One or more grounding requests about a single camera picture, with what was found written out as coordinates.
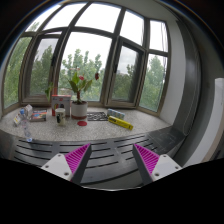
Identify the white plant pot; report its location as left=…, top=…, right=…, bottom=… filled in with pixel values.
left=71, top=101, right=88, bottom=119

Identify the green plant with red flowers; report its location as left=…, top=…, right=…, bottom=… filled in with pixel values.
left=44, top=69, right=100, bottom=104

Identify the clear plastic water bottle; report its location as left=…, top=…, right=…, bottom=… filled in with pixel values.
left=20, top=108, right=33, bottom=142

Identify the brown window frame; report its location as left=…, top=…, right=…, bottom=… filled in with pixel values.
left=1, top=0, right=170, bottom=114

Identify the red and white box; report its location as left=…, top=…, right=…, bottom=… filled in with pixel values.
left=51, top=95, right=71, bottom=117

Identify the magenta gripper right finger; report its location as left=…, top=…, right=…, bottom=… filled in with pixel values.
left=132, top=144, right=182, bottom=185

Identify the light blue pack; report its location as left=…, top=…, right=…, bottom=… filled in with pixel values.
left=107, top=108, right=125, bottom=120

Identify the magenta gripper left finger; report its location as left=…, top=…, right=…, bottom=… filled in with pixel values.
left=42, top=143, right=91, bottom=185

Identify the red round coaster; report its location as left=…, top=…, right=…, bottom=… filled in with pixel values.
left=77, top=121, right=87, bottom=126

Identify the black patterned mat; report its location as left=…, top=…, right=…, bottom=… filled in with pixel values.
left=87, top=112, right=108, bottom=121

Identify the white mug with dark print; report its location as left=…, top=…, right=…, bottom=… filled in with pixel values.
left=55, top=108, right=66, bottom=126

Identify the dark slatted radiator cover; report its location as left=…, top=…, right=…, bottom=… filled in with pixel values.
left=0, top=126, right=185, bottom=190

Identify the white crumpled package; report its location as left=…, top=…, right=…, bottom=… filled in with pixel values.
left=13, top=104, right=33, bottom=126

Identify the yellow rectangular box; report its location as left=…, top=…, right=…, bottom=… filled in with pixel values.
left=108, top=116, right=133, bottom=130

